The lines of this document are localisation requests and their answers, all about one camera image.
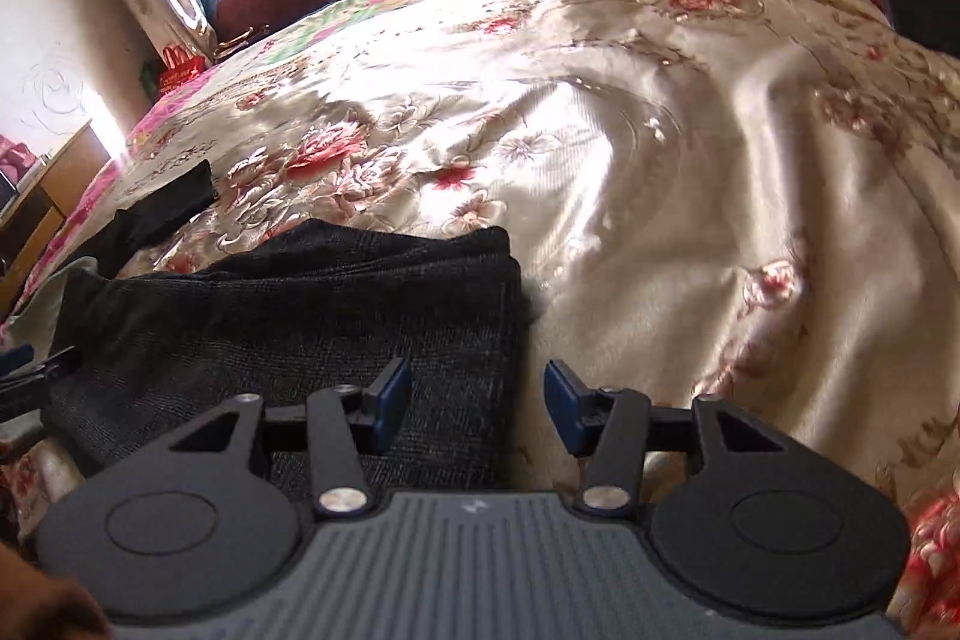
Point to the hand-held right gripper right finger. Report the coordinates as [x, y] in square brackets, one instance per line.
[561, 401]

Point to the folded black cloth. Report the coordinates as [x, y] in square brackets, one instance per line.
[919, 6]

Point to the crumpled black cloth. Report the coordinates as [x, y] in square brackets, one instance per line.
[161, 212]

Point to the floral satin bedspread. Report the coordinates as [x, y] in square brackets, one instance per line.
[637, 175]

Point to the red bag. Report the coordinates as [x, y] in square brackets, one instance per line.
[180, 70]

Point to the dark grey pants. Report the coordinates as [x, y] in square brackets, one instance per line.
[285, 325]

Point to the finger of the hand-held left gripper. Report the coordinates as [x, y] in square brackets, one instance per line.
[15, 361]
[56, 366]

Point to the wooden cabinet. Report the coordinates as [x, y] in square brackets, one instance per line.
[45, 212]

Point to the person's brown fuzzy clothing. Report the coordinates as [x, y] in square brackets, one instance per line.
[45, 599]

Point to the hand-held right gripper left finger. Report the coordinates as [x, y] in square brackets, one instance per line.
[394, 401]

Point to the grey cloth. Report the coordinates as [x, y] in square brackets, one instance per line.
[52, 291]

